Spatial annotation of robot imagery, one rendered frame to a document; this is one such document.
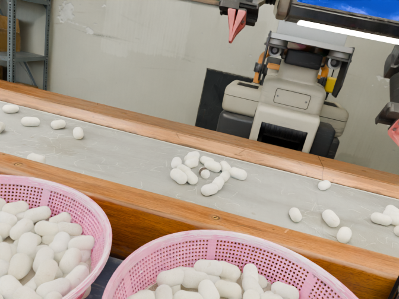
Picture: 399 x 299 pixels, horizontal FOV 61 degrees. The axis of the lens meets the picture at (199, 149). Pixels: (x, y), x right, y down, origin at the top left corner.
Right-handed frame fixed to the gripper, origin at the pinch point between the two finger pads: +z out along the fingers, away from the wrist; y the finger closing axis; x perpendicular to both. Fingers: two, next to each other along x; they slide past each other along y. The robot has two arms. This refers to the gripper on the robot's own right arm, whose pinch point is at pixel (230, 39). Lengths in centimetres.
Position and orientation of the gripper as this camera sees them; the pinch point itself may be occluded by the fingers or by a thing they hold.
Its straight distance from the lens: 92.0
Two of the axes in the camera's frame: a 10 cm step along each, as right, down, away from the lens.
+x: 1.0, 1.7, 9.8
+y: 9.6, 2.5, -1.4
